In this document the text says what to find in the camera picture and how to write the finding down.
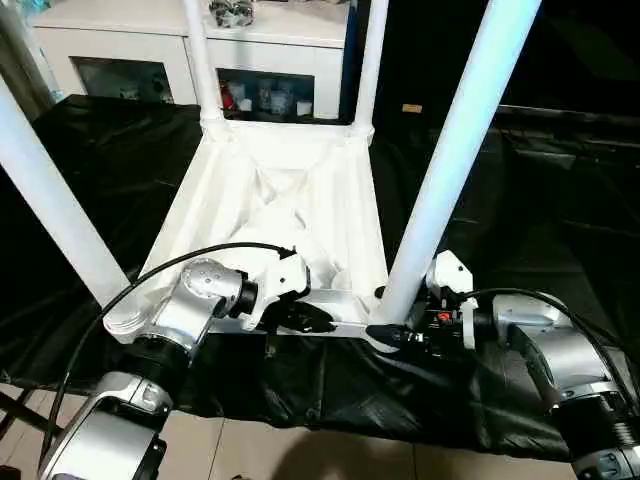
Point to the blue vertical panel edge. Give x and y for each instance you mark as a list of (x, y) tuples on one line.
[(351, 55)]

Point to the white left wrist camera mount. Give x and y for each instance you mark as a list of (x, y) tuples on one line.
[(285, 270)]

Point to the red box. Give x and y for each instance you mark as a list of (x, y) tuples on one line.
[(225, 95)]

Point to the white plastic table top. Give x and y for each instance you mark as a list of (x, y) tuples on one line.
[(225, 190)]

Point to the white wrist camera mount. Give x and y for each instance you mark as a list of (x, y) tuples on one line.
[(452, 270), (285, 270)]

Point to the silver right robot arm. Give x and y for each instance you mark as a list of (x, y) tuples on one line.
[(570, 355)]

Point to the black horizontal bar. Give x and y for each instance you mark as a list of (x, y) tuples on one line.
[(570, 114)]

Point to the small white jar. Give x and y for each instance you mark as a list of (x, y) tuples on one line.
[(245, 105)]

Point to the black plastic mat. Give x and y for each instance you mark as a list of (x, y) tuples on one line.
[(125, 150)]

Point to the grey curtain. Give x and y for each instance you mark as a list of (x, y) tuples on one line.
[(22, 55)]

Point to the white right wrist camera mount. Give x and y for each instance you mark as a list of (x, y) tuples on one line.
[(452, 270)]

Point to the dark patterned bundle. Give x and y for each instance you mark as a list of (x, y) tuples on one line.
[(231, 12)]

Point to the white plastic table leg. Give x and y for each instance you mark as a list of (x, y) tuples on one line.
[(202, 60), (50, 200), (455, 150), (370, 60)]

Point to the dark furniture with brass label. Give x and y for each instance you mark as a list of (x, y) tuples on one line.
[(575, 50)]

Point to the white glass-door cabinet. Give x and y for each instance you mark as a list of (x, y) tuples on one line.
[(125, 40)]

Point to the black folding table frame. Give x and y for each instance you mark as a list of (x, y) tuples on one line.
[(20, 410)]

